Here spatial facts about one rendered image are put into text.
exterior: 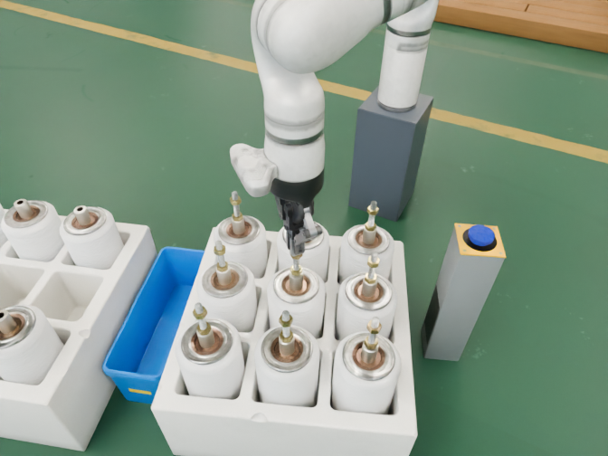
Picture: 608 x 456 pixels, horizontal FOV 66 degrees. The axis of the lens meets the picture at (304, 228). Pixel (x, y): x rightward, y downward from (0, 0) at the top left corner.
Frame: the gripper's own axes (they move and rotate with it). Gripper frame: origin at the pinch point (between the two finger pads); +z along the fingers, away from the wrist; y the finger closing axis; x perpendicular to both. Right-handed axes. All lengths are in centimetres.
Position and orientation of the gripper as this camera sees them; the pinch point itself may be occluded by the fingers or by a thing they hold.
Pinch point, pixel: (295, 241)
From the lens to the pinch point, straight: 69.1
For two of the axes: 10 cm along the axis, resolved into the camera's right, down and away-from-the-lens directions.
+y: -4.0, -6.4, 6.5
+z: -0.1, 7.2, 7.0
